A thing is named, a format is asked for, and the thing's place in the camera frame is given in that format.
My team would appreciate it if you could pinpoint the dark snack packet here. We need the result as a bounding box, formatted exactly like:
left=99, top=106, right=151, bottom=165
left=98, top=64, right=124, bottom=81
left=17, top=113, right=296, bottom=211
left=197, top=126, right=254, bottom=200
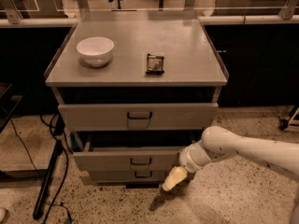
left=146, top=53, right=164, bottom=75

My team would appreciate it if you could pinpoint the white bowl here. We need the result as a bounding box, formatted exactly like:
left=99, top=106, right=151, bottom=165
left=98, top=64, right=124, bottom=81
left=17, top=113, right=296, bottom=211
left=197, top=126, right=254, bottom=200
left=77, top=36, right=114, bottom=67

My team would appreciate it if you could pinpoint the black desk leg bar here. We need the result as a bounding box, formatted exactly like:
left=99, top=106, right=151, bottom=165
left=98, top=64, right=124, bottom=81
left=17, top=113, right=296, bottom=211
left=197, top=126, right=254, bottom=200
left=33, top=140, right=63, bottom=220

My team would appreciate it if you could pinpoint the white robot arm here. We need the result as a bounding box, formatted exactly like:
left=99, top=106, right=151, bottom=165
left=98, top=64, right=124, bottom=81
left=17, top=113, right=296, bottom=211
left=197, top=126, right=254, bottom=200
left=162, top=126, right=299, bottom=191

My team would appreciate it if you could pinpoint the grey drawer cabinet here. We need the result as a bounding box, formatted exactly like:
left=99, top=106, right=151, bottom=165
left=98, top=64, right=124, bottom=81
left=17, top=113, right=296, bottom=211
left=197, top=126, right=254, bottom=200
left=44, top=9, right=230, bottom=189

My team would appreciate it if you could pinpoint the black floor cable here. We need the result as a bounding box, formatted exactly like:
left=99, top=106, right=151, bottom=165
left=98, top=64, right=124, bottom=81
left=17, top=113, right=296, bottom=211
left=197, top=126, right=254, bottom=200
left=0, top=107, right=90, bottom=224

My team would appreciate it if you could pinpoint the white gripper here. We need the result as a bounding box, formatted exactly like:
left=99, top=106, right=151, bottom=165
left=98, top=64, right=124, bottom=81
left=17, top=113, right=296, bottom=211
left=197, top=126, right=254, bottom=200
left=162, top=142, right=211, bottom=191

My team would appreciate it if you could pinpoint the black caster wheel frame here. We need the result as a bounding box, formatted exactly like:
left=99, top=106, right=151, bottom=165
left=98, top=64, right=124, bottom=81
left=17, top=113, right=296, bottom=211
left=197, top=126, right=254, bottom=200
left=279, top=105, right=299, bottom=130

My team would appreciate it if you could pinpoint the grey top drawer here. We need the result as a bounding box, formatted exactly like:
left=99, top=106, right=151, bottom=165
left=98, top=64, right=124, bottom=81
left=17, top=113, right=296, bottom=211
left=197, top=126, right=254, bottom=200
left=59, top=103, right=218, bottom=132

